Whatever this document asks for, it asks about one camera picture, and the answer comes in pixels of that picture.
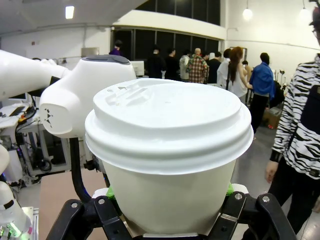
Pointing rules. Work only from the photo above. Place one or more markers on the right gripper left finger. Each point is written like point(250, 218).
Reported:
point(82, 220)

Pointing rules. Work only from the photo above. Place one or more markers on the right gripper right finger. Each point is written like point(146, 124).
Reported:
point(252, 220)

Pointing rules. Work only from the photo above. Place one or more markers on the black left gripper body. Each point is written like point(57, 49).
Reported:
point(93, 166)

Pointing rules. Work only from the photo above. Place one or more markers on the white paper cup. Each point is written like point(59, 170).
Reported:
point(170, 195)

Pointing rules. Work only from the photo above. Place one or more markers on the white plastic cup lid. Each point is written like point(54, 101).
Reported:
point(170, 120)

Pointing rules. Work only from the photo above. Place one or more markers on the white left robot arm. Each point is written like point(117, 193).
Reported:
point(75, 95)

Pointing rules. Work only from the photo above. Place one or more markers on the person's right forearm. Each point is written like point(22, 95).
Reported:
point(281, 142)

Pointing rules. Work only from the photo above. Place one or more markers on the person's right hand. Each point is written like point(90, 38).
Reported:
point(273, 172)

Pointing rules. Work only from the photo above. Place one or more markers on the cluttered equipment desk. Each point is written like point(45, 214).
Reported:
point(27, 125)

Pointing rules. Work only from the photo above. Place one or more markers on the brown cardboard box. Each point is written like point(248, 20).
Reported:
point(271, 118)

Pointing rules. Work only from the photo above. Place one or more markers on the white monitor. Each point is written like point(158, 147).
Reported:
point(138, 68)

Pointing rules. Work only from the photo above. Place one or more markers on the person in zebra striped sweater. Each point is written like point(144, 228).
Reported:
point(295, 112)

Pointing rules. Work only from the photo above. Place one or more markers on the person in purple top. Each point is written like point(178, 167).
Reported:
point(115, 50)

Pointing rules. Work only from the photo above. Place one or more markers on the person in black clothes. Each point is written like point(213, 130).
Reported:
point(215, 67)
point(172, 65)
point(155, 65)

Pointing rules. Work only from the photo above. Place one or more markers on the person in grey hoodie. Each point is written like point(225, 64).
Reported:
point(184, 65)

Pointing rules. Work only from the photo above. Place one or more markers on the person in blue jacket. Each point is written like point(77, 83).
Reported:
point(261, 80)

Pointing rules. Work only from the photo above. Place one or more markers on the person in plaid shirt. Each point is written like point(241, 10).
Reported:
point(197, 67)

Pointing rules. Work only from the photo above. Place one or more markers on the red-haired woman in white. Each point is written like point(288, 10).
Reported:
point(236, 75)

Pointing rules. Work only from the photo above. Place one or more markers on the person in white coat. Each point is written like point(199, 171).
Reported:
point(222, 72)

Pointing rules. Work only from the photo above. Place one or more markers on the rectangular ceiling light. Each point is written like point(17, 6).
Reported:
point(69, 12)

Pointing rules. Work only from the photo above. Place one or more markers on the round pendant lamp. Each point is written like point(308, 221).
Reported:
point(304, 13)
point(247, 13)

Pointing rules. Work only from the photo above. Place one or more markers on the grey metal wall box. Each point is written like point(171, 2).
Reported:
point(90, 53)

